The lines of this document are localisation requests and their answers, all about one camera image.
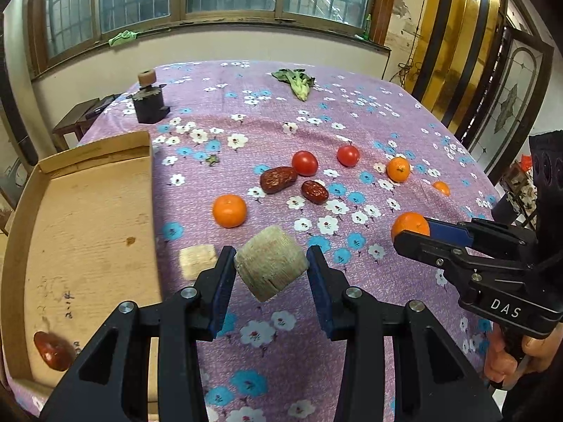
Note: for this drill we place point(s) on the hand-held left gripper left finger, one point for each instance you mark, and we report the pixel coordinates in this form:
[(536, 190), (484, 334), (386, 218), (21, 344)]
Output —
[(220, 299)]

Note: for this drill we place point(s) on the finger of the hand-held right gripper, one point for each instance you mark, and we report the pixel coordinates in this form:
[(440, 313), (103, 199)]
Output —
[(446, 230), (422, 246)]

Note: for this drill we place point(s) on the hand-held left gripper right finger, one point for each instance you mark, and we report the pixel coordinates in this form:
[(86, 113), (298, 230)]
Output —
[(319, 290)]

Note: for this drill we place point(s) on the small orange mandarin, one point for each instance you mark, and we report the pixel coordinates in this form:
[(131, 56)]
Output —
[(441, 188)]

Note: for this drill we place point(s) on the thick beige sugarcane piece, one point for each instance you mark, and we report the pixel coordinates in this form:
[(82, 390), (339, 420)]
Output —
[(270, 261)]

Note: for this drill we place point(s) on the large orange mandarin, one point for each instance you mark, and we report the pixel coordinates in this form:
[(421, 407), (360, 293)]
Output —
[(229, 211)]

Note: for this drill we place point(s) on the red tomato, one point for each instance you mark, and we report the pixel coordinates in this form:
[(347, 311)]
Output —
[(348, 155), (305, 162)]

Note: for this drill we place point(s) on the large red jujube date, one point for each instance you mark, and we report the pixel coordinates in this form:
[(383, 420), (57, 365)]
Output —
[(278, 179)]

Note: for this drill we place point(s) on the brown cardboard tray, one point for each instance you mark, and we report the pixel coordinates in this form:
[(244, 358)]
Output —
[(88, 246)]

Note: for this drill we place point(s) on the person's right hand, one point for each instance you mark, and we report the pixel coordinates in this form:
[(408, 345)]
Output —
[(499, 360)]

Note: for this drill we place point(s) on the small beige sugarcane piece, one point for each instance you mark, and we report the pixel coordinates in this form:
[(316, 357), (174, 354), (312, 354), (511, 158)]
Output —
[(197, 261)]

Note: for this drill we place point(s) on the small green tomato calyx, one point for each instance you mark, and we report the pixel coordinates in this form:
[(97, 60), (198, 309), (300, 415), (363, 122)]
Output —
[(212, 159)]

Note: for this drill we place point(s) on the glass panel door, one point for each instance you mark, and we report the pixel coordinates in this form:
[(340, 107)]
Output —
[(510, 96)]

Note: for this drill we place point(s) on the purple floral tablecloth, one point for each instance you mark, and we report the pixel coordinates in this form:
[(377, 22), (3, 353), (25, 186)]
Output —
[(264, 118)]

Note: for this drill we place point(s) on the green leafy vegetable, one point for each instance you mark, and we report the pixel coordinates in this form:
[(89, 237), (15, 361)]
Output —
[(295, 81)]

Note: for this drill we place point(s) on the black device with wooden spool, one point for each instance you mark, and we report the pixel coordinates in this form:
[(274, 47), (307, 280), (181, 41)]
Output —
[(148, 101)]

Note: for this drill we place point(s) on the green bottle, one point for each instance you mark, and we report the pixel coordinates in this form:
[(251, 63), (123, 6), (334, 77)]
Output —
[(367, 28)]

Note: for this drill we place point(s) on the wooden side table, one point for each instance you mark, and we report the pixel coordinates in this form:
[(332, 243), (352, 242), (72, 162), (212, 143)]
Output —
[(77, 118)]

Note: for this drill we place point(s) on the green cloth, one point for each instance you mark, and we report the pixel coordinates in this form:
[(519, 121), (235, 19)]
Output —
[(123, 38)]

